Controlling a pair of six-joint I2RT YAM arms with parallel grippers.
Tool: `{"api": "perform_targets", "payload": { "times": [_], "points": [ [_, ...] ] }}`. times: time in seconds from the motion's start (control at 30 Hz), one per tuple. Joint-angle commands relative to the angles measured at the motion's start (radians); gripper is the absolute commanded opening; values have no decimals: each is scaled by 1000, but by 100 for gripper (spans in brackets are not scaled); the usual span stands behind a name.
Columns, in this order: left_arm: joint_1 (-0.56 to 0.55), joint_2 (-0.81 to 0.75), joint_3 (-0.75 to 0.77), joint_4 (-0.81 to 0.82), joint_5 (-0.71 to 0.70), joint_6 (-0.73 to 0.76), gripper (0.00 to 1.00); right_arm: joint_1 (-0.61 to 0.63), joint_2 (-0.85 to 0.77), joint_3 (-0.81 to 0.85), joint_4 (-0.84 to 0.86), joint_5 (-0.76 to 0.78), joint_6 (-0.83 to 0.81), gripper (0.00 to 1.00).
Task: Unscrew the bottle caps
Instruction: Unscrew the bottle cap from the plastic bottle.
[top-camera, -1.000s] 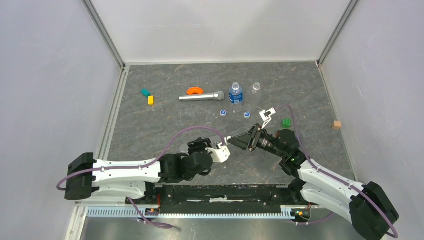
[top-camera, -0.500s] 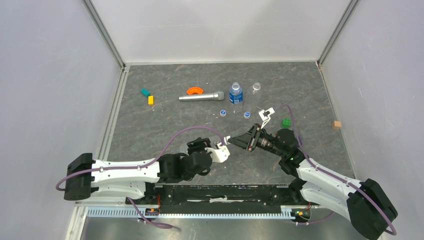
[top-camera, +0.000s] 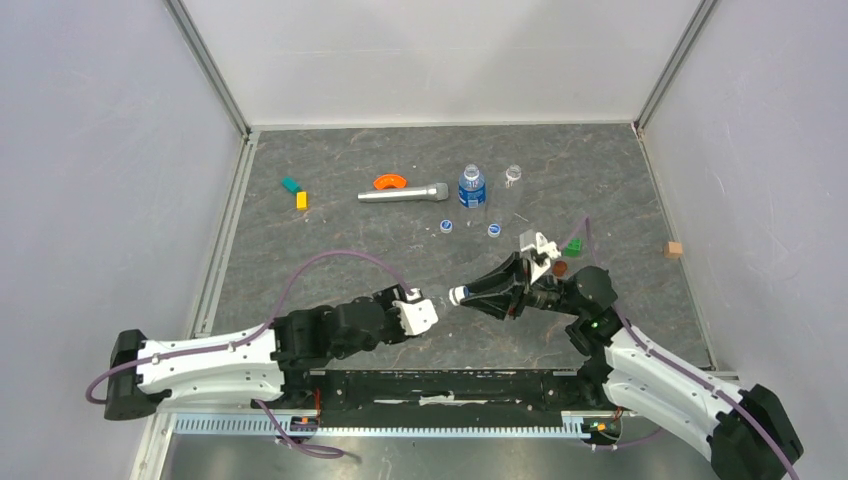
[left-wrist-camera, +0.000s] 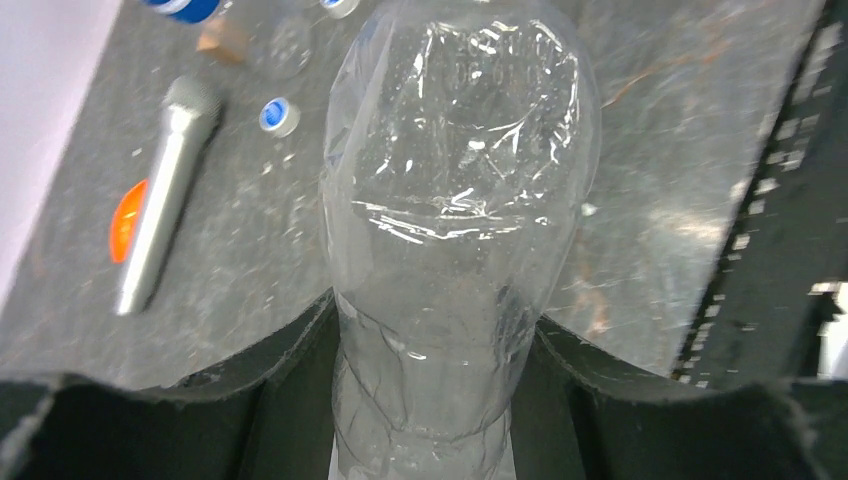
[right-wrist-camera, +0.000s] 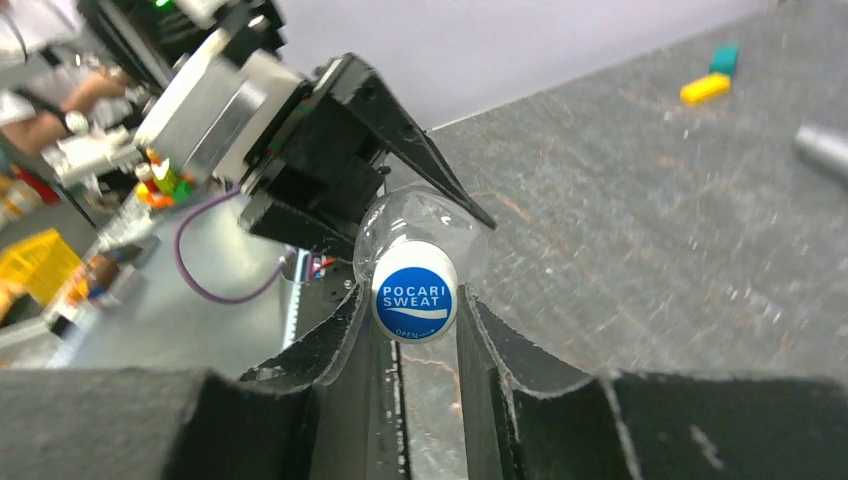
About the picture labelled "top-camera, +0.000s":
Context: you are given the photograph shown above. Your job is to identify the blue-white cap of bottle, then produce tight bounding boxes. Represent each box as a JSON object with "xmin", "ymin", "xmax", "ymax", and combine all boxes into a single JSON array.
[{"xmin": 448, "ymin": 286, "xmax": 469, "ymax": 306}]

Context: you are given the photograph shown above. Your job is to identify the teal rectangular block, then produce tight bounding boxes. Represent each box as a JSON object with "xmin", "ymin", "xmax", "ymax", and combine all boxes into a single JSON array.
[{"xmin": 281, "ymin": 177, "xmax": 302, "ymax": 195}]

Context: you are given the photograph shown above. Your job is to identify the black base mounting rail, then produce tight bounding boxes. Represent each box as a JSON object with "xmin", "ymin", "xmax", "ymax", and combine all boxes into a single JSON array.
[{"xmin": 267, "ymin": 369, "xmax": 617, "ymax": 429}]

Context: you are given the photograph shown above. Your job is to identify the brown cube near right wall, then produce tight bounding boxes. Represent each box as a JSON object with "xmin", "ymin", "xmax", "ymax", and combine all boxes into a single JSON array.
[{"xmin": 663, "ymin": 241, "xmax": 684, "ymax": 259}]

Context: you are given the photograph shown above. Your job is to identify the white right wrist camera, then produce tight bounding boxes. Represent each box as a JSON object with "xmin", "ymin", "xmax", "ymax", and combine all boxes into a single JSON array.
[{"xmin": 519, "ymin": 229, "xmax": 561, "ymax": 284}]

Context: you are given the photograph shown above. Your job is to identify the green toy brick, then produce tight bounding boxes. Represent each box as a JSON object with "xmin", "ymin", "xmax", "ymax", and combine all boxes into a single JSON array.
[{"xmin": 562, "ymin": 238, "xmax": 584, "ymax": 258}]

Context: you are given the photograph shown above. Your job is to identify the yellow rectangular block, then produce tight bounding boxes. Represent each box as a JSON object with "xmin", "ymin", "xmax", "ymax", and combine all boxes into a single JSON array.
[{"xmin": 296, "ymin": 191, "xmax": 309, "ymax": 211}]

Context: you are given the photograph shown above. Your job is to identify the orange curved pipe piece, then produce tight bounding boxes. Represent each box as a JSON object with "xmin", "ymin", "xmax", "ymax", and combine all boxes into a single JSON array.
[{"xmin": 373, "ymin": 174, "xmax": 408, "ymax": 190}]

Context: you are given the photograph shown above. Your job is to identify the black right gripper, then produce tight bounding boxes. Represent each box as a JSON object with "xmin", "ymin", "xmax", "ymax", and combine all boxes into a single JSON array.
[{"xmin": 460, "ymin": 251, "xmax": 584, "ymax": 321}]

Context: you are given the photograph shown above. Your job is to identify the blue labelled Pocari bottle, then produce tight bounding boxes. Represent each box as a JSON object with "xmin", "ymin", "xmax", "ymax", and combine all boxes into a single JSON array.
[{"xmin": 458, "ymin": 164, "xmax": 487, "ymax": 209}]

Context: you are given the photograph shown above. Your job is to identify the clear bottle with blue-white cap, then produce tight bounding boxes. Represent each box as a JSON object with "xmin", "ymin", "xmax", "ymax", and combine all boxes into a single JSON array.
[{"xmin": 425, "ymin": 297, "xmax": 452, "ymax": 327}]

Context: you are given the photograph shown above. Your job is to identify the small brown round object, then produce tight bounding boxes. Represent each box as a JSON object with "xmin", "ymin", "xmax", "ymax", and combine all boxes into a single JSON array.
[{"xmin": 551, "ymin": 261, "xmax": 568, "ymax": 277}]

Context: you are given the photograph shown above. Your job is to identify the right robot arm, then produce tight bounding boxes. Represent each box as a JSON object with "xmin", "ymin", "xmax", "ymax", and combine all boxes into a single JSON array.
[{"xmin": 449, "ymin": 252, "xmax": 804, "ymax": 479}]

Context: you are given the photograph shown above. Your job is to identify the white cap of bottle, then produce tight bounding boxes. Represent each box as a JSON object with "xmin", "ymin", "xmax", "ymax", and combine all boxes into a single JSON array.
[{"xmin": 487, "ymin": 224, "xmax": 502, "ymax": 238}]

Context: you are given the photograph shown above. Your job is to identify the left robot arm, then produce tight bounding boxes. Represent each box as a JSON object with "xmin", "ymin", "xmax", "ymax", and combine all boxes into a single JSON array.
[{"xmin": 104, "ymin": 286, "xmax": 438, "ymax": 421}]

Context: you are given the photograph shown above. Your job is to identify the slotted grey cable duct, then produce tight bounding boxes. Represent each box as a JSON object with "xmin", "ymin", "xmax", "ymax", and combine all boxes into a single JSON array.
[{"xmin": 173, "ymin": 413, "xmax": 584, "ymax": 439}]

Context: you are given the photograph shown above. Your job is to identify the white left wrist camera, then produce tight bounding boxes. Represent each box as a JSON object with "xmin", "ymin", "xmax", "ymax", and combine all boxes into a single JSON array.
[{"xmin": 394, "ymin": 288, "xmax": 433, "ymax": 336}]

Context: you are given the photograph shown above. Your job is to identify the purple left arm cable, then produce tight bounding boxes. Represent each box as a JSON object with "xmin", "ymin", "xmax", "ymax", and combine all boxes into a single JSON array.
[{"xmin": 85, "ymin": 249, "xmax": 415, "ymax": 405}]

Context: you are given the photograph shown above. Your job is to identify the silver microphone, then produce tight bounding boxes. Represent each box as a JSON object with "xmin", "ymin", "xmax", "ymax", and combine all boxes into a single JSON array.
[{"xmin": 357, "ymin": 183, "xmax": 449, "ymax": 203}]

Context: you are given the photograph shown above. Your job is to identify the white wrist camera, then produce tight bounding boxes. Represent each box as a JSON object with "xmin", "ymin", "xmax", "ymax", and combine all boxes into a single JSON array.
[
  {"xmin": 519, "ymin": 229, "xmax": 561, "ymax": 284},
  {"xmin": 394, "ymin": 288, "xmax": 433, "ymax": 336}
]

